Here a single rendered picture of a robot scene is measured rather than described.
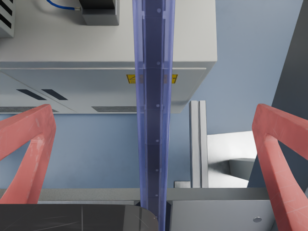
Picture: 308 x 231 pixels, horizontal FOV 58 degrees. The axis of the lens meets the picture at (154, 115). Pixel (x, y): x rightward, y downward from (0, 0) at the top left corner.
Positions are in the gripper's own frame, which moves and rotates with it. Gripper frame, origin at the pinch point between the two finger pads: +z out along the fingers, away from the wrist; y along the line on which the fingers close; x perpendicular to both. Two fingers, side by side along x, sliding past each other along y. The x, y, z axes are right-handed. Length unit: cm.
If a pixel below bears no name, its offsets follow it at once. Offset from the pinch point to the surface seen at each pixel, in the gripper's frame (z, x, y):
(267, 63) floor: 88, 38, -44
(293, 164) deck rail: 1.5, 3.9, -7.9
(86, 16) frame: 30.8, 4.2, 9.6
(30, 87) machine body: 41, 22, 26
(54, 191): 1.6, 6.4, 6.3
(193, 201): 1.0, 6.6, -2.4
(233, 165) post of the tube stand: 57, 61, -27
